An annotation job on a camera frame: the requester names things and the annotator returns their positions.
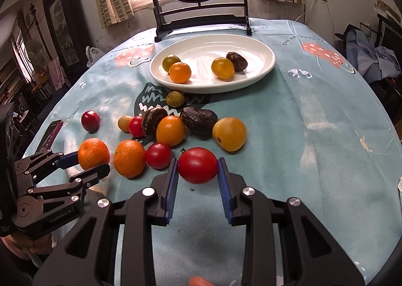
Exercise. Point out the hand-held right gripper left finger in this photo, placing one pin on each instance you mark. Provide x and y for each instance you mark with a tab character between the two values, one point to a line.
170	191

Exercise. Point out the large red tomato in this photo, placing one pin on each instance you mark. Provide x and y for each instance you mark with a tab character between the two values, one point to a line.
198	165

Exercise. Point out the dark brown date on table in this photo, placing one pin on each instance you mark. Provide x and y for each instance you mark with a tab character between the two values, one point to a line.
198	119

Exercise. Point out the brown mushroom-like date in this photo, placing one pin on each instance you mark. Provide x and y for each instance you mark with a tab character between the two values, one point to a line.
153	119

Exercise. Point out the dark wooden cabinet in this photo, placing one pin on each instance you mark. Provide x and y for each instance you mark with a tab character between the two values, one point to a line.
61	22

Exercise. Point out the person's left hand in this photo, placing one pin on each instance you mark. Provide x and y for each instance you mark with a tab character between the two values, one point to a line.
31	246

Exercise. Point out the white oval plate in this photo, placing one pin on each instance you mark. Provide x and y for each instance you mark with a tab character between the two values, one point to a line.
207	53

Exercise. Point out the white plastic bag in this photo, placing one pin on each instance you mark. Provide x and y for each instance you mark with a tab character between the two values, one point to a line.
93	55

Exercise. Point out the small yellow cherry tomato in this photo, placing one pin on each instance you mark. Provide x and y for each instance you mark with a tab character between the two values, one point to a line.
124	123

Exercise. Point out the dark red tomato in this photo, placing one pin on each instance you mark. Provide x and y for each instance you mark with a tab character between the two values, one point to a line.
90	121

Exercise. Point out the orange mandarin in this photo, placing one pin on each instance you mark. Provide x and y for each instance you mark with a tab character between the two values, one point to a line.
94	152
129	159

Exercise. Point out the pile of blue clothes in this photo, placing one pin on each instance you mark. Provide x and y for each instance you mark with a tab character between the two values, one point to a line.
372	53

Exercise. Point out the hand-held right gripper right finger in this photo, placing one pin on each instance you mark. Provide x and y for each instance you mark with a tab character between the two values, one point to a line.
223	188

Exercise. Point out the pink hanging cloth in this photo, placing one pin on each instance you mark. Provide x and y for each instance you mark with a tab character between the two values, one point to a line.
56	73

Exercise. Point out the light blue printed tablecloth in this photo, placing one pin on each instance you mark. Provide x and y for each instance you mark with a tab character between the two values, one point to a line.
314	122

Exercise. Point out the dark red phone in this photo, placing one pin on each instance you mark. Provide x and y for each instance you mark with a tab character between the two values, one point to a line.
50	133

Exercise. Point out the small green-yellow tomato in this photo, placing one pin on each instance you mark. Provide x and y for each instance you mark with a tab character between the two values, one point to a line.
175	98

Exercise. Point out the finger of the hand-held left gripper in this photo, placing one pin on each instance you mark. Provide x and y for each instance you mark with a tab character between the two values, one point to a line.
68	159
91	174

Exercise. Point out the large yellow tomato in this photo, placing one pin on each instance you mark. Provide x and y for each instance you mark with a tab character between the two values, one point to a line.
229	134

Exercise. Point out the small red cherry tomato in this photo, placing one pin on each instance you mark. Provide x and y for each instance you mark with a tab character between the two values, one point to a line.
136	126

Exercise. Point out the orange tomato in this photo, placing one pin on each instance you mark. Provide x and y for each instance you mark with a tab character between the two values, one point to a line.
170	130
180	72

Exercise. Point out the dark date on plate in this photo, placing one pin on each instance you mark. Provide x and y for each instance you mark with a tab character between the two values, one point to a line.
237	60

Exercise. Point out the medium red tomato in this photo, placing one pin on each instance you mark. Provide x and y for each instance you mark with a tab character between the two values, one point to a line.
158	156

